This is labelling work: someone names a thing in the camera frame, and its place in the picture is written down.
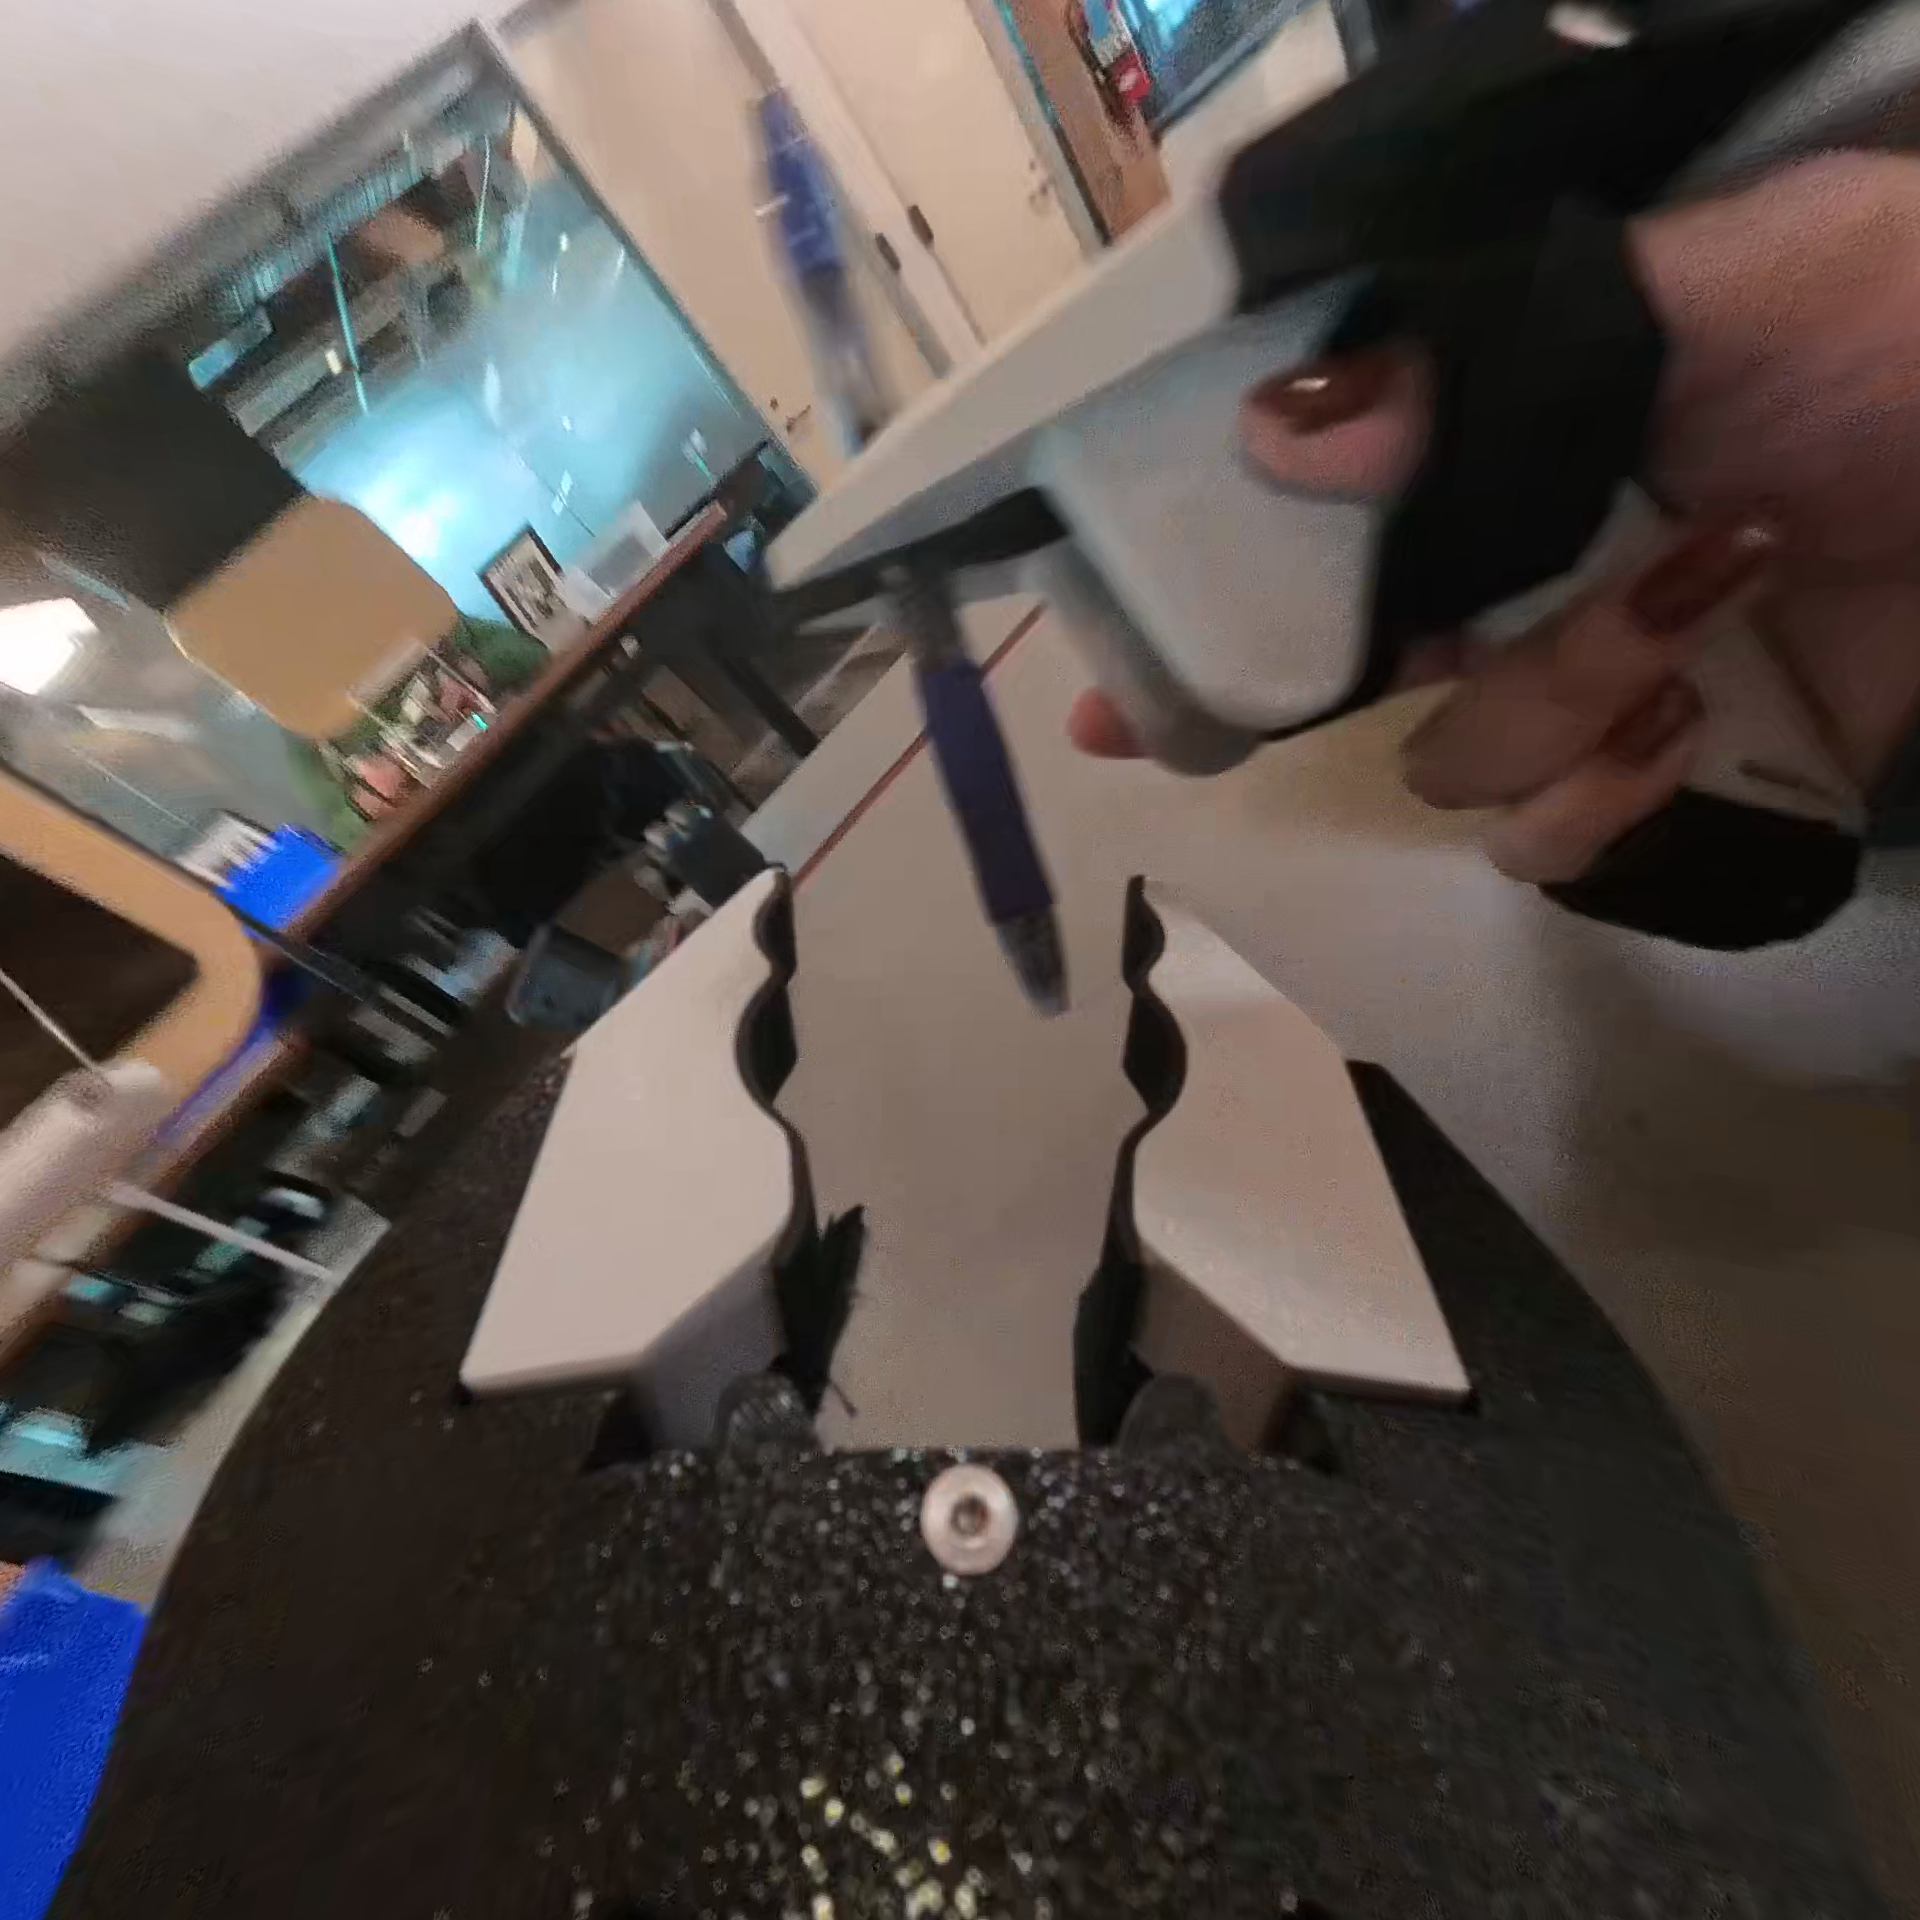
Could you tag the blue plastic bin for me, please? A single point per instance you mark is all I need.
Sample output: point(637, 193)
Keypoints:
point(288, 880)
point(60, 1726)

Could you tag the black charger case with display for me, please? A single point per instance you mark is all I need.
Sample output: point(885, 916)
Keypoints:
point(571, 982)

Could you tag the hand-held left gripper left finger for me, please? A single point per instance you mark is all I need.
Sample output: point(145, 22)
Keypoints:
point(631, 1202)

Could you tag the wood edged desk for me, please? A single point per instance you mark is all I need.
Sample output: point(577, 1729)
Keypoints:
point(599, 643)

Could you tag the black white marker sign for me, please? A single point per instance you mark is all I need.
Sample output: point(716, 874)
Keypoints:
point(522, 573)

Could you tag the wooden post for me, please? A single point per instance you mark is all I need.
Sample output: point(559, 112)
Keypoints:
point(1081, 165)

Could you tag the blue pen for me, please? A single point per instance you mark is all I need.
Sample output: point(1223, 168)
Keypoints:
point(983, 780)

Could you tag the person's right hand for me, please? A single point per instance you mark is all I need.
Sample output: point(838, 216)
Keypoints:
point(1785, 343)

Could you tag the red fire extinguisher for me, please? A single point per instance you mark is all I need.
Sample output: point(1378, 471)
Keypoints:
point(1110, 60)

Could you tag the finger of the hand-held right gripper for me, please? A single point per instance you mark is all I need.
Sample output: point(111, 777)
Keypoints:
point(976, 436)
point(1202, 600)

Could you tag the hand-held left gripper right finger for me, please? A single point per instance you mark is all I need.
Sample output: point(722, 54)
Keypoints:
point(1290, 1202)

